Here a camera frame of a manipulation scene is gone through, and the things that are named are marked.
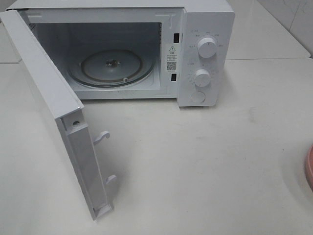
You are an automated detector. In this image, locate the white warning label sticker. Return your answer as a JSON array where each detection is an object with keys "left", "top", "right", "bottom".
[{"left": 165, "top": 44, "right": 179, "bottom": 72}]

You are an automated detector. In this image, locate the pink round plate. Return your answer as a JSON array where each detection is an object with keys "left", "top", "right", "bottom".
[{"left": 304, "top": 146, "right": 313, "bottom": 190}]

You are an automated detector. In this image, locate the white microwave oven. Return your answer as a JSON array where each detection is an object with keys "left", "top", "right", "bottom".
[{"left": 6, "top": 0, "right": 235, "bottom": 107}]

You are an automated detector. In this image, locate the white upper power knob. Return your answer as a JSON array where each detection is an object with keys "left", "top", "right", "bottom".
[{"left": 196, "top": 35, "right": 217, "bottom": 58}]

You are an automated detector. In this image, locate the white lower timer knob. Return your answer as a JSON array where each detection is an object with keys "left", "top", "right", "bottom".
[{"left": 194, "top": 69, "right": 212, "bottom": 87}]

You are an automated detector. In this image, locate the glass microwave turntable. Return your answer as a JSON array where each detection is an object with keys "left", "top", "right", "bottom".
[{"left": 67, "top": 49, "right": 155, "bottom": 88}]

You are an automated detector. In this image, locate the white microwave door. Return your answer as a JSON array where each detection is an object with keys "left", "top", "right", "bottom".
[{"left": 0, "top": 10, "right": 116, "bottom": 220}]

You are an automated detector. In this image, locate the white round door button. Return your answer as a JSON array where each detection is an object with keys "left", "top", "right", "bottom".
[{"left": 191, "top": 92, "right": 205, "bottom": 103}]

